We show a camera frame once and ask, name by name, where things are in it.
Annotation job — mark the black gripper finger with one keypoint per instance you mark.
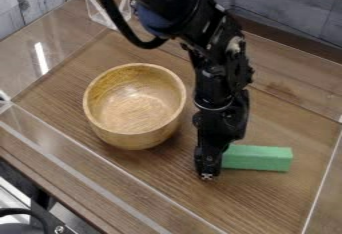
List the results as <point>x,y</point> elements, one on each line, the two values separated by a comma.
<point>207,160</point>

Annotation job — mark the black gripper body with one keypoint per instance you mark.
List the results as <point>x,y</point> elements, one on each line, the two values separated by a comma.
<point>221,127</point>

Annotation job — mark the green rectangular block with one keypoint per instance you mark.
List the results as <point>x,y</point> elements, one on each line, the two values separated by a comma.
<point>252,157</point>

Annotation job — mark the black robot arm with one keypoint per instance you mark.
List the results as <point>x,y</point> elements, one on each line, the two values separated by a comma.
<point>211,37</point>

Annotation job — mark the wooden bowl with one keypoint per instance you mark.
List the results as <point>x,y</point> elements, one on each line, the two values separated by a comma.
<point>132,104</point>

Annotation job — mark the clear acrylic tray walls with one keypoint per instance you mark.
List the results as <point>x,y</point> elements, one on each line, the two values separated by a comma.
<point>145,191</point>

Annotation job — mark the clear acrylic corner bracket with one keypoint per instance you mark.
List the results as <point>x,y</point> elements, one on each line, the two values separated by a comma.
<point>98,16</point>

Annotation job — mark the black metal table bracket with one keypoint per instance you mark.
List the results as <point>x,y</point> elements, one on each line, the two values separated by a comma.
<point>61,221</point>

